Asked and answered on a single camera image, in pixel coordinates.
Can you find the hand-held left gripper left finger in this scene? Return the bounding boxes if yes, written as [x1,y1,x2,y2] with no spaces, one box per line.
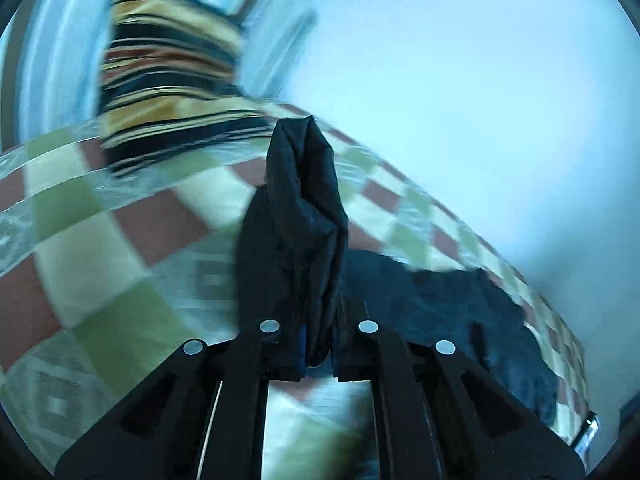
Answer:
[54,320,307,480]

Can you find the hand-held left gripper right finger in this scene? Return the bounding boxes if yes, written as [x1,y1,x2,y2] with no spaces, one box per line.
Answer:
[332,301,587,480]

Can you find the black puffer jacket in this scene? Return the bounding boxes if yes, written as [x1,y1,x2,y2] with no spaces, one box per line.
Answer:
[235,116,561,426]

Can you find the checkered bed sheet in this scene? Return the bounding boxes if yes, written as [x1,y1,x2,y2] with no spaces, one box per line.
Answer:
[0,102,591,480]

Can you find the shiny metal object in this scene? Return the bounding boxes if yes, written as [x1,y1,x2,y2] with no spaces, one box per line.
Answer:
[570,410,602,456]

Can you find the yellow black striped pillow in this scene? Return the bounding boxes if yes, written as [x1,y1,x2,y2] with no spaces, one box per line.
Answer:
[97,0,275,177]

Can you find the pale striped curtain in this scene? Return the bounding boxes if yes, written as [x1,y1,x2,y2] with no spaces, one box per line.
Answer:
[0,0,321,153]

